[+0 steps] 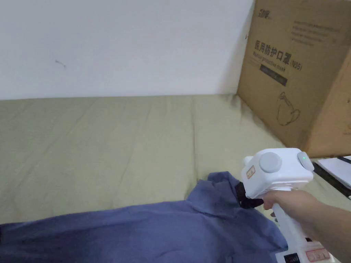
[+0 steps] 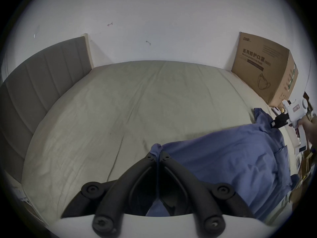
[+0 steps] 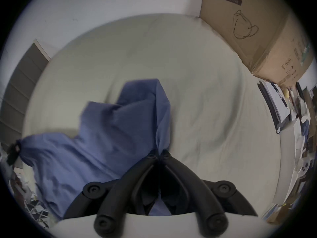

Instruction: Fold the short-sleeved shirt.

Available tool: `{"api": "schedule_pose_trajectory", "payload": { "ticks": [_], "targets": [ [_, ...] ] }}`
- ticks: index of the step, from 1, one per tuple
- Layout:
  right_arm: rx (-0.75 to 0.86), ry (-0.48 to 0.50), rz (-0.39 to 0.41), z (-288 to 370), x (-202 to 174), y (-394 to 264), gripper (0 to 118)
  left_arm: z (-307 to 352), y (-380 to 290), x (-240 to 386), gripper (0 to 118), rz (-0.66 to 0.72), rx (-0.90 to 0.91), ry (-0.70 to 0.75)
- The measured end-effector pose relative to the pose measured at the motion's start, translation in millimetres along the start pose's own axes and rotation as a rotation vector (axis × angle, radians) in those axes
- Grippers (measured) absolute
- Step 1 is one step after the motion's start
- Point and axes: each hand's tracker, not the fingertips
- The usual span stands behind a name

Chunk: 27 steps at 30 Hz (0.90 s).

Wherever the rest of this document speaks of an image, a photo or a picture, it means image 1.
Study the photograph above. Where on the blue shirt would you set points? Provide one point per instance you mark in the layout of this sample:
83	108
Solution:
137	233

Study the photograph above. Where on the person's right forearm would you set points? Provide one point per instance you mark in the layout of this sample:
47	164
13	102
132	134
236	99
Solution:
331	230

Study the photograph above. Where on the person's right hand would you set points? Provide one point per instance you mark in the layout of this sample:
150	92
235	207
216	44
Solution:
290	201

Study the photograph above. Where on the brown cardboard carton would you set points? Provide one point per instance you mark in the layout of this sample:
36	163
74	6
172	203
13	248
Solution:
277	90

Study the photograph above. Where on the flat white box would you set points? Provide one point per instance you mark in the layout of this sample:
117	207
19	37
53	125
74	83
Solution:
336	171

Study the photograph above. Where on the bed with pale green sheet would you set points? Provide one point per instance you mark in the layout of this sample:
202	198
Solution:
96	148

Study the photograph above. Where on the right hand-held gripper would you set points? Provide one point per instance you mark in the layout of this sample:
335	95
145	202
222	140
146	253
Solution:
285	175

